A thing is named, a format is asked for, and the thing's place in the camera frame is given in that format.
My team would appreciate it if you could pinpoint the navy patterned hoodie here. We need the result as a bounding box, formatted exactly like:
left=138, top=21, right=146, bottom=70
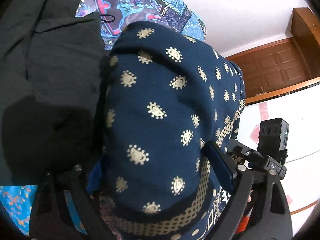
left=87, top=21, right=246, bottom=239

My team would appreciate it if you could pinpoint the white wardrobe with hearts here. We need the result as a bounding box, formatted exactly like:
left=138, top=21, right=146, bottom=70
left=237, top=86, right=319, bottom=233

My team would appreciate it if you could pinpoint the brown wooden door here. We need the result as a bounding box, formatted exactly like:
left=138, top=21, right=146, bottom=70
left=228, top=8, right=319, bottom=105

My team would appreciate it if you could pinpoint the black garment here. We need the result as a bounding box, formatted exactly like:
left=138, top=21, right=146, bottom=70
left=1, top=0, right=105, bottom=185

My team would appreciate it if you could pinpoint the patchwork bed quilt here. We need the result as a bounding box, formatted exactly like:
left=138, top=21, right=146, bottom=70
left=0, top=0, right=208, bottom=235

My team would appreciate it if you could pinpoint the black camera box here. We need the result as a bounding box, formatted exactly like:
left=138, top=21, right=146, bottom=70
left=257, top=118, right=289, bottom=162

